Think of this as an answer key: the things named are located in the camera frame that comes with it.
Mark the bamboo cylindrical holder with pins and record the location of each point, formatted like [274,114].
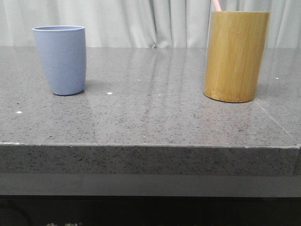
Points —
[235,49]

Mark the white curtain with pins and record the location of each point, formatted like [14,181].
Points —
[111,23]

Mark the blue plastic cup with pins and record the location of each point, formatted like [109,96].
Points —
[62,51]

